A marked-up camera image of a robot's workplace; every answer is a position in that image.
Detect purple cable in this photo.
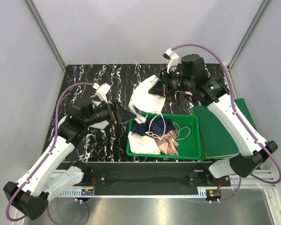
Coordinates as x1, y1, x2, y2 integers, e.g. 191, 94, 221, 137
5, 82, 96, 225
172, 43, 281, 203

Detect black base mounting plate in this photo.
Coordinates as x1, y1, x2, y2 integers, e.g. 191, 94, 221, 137
86, 162, 231, 197

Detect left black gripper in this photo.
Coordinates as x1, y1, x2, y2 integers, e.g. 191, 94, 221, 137
84, 97, 136, 126

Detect navy blue garment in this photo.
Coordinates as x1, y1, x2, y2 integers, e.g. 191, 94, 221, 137
132, 117, 176, 136

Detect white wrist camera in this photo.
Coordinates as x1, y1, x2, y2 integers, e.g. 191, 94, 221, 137
93, 83, 111, 103
163, 48, 179, 74

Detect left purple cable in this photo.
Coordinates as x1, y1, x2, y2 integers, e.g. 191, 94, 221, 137
5, 82, 96, 225

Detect white bra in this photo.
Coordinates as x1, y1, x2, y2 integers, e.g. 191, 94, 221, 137
128, 75, 166, 140

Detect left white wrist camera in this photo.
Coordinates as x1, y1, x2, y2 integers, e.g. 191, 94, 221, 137
93, 83, 111, 103

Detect pink satin garment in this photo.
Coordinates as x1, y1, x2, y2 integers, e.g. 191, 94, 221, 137
155, 122, 191, 156

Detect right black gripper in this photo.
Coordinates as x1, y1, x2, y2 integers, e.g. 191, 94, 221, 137
149, 67, 194, 98

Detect green plastic bin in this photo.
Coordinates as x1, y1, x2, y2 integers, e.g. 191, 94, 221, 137
126, 113, 202, 160

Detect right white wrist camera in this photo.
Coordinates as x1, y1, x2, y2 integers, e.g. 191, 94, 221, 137
163, 48, 179, 74

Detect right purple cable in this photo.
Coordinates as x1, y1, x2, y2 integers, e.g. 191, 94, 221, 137
172, 43, 281, 203

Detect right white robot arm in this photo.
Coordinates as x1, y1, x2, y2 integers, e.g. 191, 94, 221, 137
149, 50, 278, 186

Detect white mesh laundry bag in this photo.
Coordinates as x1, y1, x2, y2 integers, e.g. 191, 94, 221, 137
89, 120, 109, 129

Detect cream white garment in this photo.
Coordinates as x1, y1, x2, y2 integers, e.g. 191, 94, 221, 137
128, 132, 161, 155

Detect green ring binder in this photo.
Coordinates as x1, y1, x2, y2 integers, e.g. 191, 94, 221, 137
191, 97, 258, 161

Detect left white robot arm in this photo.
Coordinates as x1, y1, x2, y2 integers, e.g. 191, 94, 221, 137
3, 100, 136, 220

